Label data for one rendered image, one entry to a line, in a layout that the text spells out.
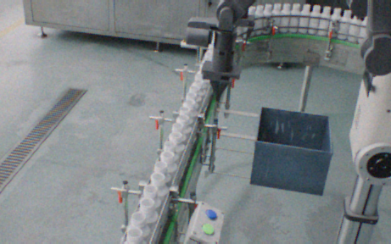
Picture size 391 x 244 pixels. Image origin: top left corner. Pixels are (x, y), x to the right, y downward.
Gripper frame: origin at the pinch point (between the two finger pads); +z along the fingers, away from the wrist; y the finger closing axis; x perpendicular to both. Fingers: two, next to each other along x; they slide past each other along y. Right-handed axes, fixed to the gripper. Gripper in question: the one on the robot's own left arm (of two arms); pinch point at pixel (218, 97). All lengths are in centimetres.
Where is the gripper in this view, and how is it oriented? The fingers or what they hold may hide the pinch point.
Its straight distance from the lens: 137.5
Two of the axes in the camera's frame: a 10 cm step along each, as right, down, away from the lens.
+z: -0.8, 8.6, 5.1
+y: 9.8, 1.7, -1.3
